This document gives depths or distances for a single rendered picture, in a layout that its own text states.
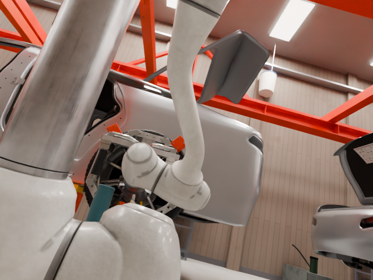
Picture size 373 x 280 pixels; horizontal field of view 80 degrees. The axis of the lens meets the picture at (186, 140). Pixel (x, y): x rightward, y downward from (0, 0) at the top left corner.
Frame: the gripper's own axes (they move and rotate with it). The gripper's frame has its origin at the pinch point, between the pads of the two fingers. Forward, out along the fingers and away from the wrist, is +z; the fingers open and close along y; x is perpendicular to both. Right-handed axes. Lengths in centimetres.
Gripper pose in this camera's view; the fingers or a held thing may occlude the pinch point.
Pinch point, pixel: (133, 199)
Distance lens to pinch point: 103.0
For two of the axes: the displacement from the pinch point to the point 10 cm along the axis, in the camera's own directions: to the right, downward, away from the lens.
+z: -2.4, 5.4, 8.0
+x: -1.9, 7.9, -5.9
